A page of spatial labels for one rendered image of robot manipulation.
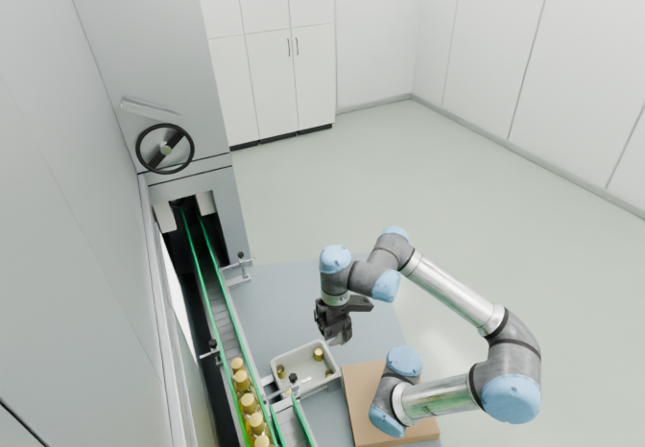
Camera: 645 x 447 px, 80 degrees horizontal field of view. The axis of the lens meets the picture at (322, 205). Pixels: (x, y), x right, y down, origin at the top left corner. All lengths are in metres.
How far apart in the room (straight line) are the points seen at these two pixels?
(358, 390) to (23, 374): 1.28
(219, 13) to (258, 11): 0.41
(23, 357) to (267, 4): 4.28
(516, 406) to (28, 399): 0.89
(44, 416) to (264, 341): 1.39
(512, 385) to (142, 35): 1.47
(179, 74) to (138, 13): 0.22
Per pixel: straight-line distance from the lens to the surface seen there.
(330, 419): 1.55
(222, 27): 4.40
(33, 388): 0.39
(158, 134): 1.62
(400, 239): 1.00
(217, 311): 1.72
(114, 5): 1.52
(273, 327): 1.77
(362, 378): 1.57
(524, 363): 1.04
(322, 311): 1.01
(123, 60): 1.54
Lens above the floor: 2.15
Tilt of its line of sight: 36 degrees down
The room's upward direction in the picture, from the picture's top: 3 degrees counter-clockwise
